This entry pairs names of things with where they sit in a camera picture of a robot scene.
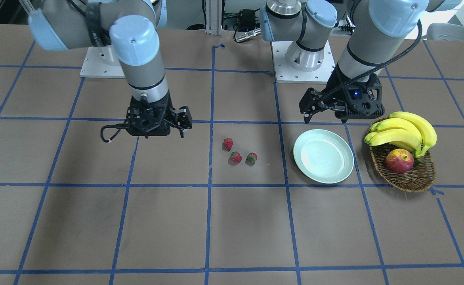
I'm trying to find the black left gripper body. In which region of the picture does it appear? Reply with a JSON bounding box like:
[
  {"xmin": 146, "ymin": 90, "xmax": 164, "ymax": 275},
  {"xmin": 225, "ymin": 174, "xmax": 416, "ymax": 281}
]
[{"xmin": 328, "ymin": 73, "xmax": 385, "ymax": 122}]

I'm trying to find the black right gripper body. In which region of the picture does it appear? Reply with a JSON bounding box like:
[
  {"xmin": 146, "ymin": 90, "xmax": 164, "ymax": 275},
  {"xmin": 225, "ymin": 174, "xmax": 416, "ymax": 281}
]
[{"xmin": 126, "ymin": 93, "xmax": 175, "ymax": 138}]

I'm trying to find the red strawberry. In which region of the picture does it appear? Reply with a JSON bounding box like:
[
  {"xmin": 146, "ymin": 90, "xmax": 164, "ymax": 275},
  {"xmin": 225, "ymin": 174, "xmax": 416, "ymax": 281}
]
[
  {"xmin": 222, "ymin": 138, "xmax": 234, "ymax": 152},
  {"xmin": 230, "ymin": 151, "xmax": 243, "ymax": 164},
  {"xmin": 246, "ymin": 153, "xmax": 258, "ymax": 165}
]

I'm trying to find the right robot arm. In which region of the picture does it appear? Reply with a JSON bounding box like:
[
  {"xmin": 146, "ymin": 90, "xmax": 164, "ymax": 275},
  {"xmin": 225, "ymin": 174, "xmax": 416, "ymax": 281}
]
[{"xmin": 28, "ymin": 0, "xmax": 193, "ymax": 138}]

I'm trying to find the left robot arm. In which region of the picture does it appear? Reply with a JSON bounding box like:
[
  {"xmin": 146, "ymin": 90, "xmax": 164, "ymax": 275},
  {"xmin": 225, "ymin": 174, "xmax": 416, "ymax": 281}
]
[{"xmin": 260, "ymin": 0, "xmax": 460, "ymax": 124}]

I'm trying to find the light green plate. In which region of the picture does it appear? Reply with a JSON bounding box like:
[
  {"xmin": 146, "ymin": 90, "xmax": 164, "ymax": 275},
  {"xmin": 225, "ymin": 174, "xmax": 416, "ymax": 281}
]
[{"xmin": 293, "ymin": 129, "xmax": 354, "ymax": 184}]

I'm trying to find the yellow banana bunch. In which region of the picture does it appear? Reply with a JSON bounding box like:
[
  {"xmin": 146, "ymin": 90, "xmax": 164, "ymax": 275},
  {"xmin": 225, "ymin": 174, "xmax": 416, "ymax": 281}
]
[{"xmin": 364, "ymin": 111, "xmax": 437, "ymax": 158}]

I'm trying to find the red apple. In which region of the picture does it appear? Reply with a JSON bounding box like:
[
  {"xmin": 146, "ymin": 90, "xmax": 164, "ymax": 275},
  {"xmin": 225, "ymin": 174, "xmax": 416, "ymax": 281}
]
[{"xmin": 384, "ymin": 148, "xmax": 414, "ymax": 174}]

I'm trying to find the brown wicker basket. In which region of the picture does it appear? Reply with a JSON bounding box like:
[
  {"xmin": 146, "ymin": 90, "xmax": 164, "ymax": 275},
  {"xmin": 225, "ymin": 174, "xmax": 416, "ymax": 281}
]
[{"xmin": 368, "ymin": 117, "xmax": 437, "ymax": 193}]

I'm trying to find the black power adapter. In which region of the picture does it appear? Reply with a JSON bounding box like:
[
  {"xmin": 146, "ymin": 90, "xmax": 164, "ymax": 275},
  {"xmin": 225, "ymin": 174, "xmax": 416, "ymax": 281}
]
[{"xmin": 238, "ymin": 9, "xmax": 256, "ymax": 30}]

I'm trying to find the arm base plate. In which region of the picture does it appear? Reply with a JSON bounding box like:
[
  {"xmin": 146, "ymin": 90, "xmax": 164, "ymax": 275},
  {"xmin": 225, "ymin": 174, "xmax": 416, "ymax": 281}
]
[
  {"xmin": 80, "ymin": 46, "xmax": 125, "ymax": 79},
  {"xmin": 271, "ymin": 41, "xmax": 335, "ymax": 84}
]

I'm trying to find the aluminium frame post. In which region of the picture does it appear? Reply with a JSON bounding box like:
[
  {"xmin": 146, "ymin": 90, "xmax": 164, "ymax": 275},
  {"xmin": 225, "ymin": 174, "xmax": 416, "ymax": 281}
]
[{"xmin": 202, "ymin": 0, "xmax": 224, "ymax": 37}]

